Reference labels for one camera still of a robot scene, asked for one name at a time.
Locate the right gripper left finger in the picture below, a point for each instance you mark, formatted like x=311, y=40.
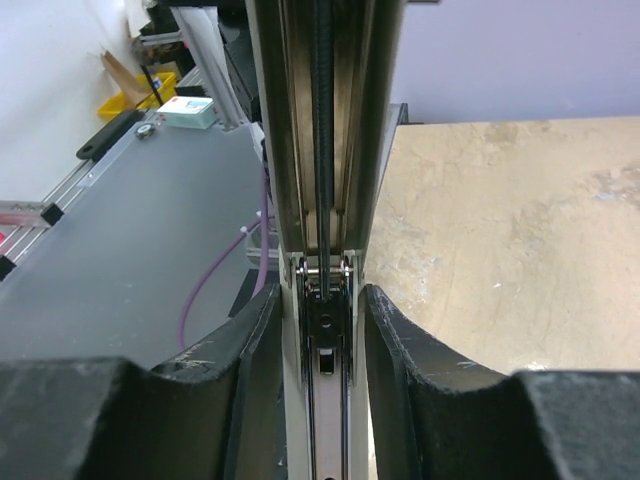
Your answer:
x=214, y=411

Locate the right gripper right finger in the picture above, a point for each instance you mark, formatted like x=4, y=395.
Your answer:
x=438, y=415

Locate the black and silver stapler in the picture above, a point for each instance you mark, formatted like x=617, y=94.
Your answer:
x=324, y=71

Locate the white cardboard box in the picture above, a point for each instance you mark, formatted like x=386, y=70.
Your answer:
x=188, y=112

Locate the yellow plastic bin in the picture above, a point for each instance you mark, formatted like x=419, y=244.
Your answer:
x=142, y=98

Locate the black handle tool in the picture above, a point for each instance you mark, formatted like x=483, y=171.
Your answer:
x=100, y=143

